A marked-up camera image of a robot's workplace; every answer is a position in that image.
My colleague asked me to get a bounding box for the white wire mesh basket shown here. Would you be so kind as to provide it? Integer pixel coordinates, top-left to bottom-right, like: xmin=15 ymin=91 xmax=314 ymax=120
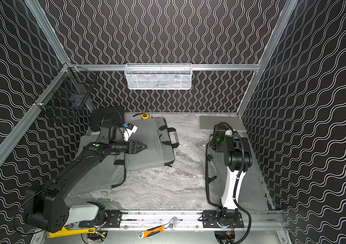
xmin=124 ymin=63 xmax=193 ymax=90

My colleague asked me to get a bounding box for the orange adjustable wrench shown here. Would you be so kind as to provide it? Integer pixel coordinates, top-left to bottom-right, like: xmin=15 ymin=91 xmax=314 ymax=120
xmin=138 ymin=217 xmax=180 ymax=239

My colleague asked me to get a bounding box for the silver laptop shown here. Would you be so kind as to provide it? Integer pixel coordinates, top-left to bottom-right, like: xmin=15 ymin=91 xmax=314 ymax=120
xmin=199 ymin=115 xmax=248 ymax=133

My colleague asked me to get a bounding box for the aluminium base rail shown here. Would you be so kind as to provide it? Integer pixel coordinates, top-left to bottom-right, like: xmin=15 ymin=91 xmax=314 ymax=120
xmin=98 ymin=210 xmax=284 ymax=231

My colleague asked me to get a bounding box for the yellow tape measure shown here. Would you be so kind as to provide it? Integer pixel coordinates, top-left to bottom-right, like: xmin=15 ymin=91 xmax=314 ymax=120
xmin=132 ymin=113 xmax=150 ymax=120

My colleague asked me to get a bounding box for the black wire basket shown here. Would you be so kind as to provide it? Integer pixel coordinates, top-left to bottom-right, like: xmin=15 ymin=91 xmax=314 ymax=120
xmin=35 ymin=63 xmax=97 ymax=123

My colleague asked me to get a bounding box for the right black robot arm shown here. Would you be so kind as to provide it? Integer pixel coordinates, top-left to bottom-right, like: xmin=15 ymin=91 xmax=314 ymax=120
xmin=205 ymin=122 xmax=253 ymax=228

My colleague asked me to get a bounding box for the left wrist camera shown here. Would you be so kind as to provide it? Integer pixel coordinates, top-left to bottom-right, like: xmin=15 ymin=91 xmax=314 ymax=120
xmin=123 ymin=123 xmax=138 ymax=141

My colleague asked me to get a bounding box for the black plastic tool case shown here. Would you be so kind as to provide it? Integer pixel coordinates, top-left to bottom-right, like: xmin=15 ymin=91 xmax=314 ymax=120
xmin=90 ymin=106 xmax=124 ymax=132

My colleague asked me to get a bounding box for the yellow pipe wrench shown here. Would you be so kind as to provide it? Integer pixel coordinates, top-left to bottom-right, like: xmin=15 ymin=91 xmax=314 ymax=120
xmin=48 ymin=227 xmax=107 ymax=239

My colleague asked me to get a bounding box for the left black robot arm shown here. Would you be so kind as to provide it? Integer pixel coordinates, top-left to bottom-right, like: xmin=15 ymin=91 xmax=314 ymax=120
xmin=23 ymin=125 xmax=148 ymax=233

